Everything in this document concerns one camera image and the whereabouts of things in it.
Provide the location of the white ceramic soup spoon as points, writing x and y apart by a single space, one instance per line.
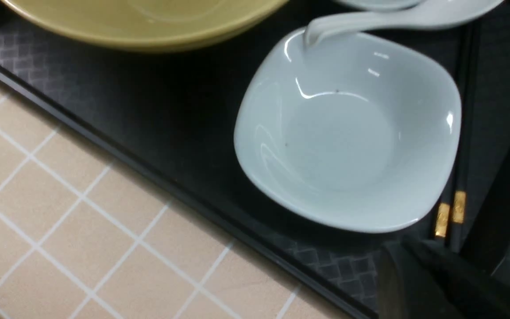
428 15

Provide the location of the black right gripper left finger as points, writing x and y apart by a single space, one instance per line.
406 290

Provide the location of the black chopstick gold band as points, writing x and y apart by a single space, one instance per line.
459 207
443 224

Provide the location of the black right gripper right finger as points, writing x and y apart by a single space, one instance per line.
475 294

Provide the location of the black plastic serving tray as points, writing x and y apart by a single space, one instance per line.
171 118

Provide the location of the white square dish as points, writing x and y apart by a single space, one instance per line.
379 5
357 133

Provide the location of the beige checked table mat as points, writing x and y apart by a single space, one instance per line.
83 237

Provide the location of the yellow noodle bowl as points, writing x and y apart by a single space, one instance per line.
151 26

